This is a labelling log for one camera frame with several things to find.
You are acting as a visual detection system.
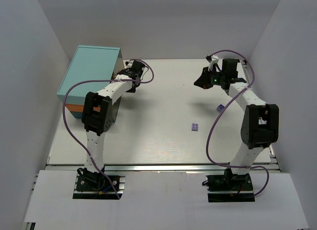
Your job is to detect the purple lego brick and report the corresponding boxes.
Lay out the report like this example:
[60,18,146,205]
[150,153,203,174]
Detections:
[216,104,224,113]

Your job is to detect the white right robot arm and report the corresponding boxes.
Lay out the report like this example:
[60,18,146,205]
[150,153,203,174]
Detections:
[194,56,279,175]

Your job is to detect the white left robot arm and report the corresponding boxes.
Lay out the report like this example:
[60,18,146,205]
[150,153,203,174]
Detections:
[78,60,146,189]

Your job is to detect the teal drawer cabinet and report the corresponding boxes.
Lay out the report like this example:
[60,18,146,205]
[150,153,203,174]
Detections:
[56,45,124,123]

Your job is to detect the purple lego plate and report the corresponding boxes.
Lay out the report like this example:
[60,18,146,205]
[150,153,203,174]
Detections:
[191,123,199,131]

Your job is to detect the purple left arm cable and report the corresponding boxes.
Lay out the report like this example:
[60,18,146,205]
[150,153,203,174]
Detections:
[63,58,155,200]

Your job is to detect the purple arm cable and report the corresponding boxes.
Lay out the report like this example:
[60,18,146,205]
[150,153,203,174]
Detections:
[206,50,270,197]
[63,58,155,200]

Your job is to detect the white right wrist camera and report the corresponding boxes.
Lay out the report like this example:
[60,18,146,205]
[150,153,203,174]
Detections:
[206,55,219,71]

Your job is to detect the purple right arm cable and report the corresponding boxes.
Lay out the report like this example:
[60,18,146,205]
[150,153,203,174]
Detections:
[206,50,270,197]

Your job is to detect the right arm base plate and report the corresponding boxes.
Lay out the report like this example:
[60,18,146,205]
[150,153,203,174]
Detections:
[202,174,255,203]

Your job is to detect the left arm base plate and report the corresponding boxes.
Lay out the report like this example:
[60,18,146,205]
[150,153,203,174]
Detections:
[72,175,125,200]

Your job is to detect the aluminium rail front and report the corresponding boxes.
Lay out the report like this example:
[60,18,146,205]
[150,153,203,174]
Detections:
[46,163,280,173]

